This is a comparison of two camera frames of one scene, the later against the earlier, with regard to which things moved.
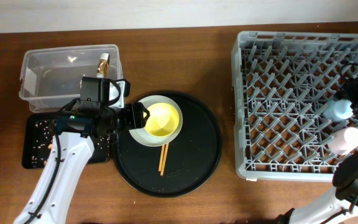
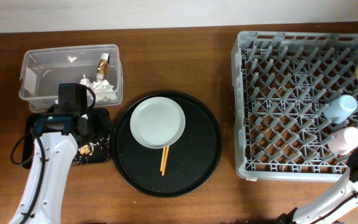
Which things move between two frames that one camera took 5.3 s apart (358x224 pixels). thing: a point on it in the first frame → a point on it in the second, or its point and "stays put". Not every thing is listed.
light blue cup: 338,109 stays put
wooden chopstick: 165,158 stays put
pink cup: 344,141 stays put
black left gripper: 135,117 → 102,122
